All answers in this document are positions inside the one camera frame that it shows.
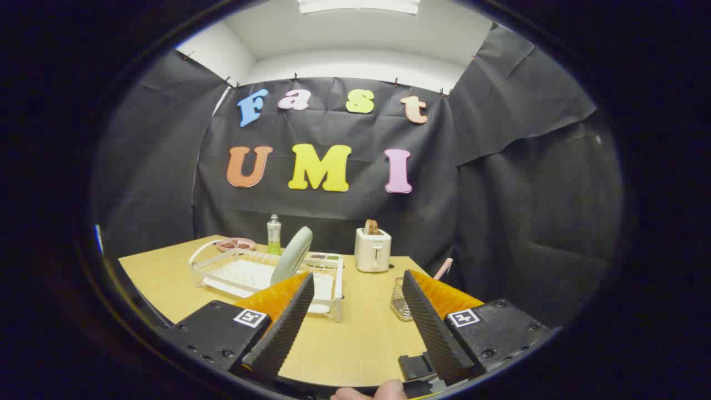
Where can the white divided bean tray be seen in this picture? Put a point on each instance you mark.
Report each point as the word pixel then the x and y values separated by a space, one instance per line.
pixel 319 256

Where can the green drink bottle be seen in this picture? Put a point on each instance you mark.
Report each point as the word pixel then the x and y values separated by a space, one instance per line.
pixel 274 239

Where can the bread slice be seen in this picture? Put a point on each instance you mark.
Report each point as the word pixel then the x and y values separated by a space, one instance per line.
pixel 371 226

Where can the ceiling light panel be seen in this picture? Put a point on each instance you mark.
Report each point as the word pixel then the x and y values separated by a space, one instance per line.
pixel 358 5

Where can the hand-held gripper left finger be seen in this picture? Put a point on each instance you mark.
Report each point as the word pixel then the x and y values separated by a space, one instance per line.
pixel 280 333

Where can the white toaster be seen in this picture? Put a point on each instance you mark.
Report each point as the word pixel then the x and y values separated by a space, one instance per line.
pixel 372 253

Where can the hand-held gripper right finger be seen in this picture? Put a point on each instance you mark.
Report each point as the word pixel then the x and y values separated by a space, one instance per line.
pixel 436 333

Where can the pink oval dish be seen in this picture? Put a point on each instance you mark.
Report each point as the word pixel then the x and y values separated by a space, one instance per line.
pixel 236 249

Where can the pale green plate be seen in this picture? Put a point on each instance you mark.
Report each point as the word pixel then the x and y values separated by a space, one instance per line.
pixel 291 255

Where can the black backdrop cloth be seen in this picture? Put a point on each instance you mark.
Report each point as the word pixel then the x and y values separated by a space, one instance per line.
pixel 500 194

